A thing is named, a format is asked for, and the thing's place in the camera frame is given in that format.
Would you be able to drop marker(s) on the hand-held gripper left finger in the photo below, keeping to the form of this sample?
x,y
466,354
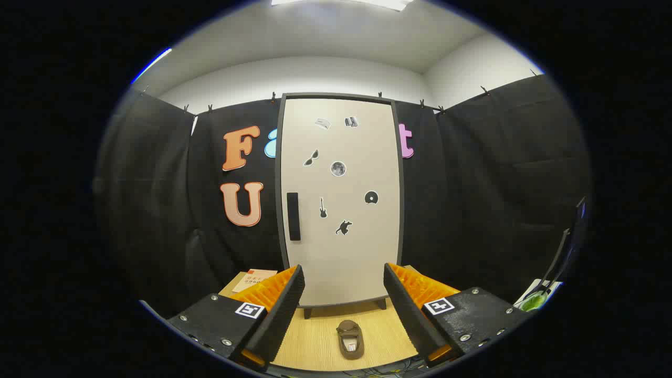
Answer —
x,y
281,320

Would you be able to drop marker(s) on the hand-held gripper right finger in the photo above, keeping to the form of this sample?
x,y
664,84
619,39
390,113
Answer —
x,y
412,320

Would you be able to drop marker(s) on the brown fuzzy shoe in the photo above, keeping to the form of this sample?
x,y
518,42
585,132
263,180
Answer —
x,y
350,344

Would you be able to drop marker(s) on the beige shoe cabinet door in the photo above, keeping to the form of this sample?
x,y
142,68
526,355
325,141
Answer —
x,y
341,262

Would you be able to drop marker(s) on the dark grey shoe cabinet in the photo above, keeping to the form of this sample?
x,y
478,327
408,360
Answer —
x,y
336,96

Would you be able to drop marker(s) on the beige book with red print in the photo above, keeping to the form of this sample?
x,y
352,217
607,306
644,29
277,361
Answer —
x,y
252,281

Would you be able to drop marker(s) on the round dish with green content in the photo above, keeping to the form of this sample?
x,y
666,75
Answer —
x,y
533,302

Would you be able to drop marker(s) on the black backdrop cloth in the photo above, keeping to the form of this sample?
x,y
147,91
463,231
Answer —
x,y
472,210

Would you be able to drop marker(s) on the black computer monitor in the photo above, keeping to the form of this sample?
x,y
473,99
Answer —
x,y
580,220

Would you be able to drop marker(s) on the row of black cloth clips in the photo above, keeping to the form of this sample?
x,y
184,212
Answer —
x,y
273,97

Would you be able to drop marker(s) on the ceiling strip light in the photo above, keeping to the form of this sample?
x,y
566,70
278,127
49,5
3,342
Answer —
x,y
155,62

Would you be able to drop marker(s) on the ceiling light panel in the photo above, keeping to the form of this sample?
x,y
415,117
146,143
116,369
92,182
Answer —
x,y
388,4

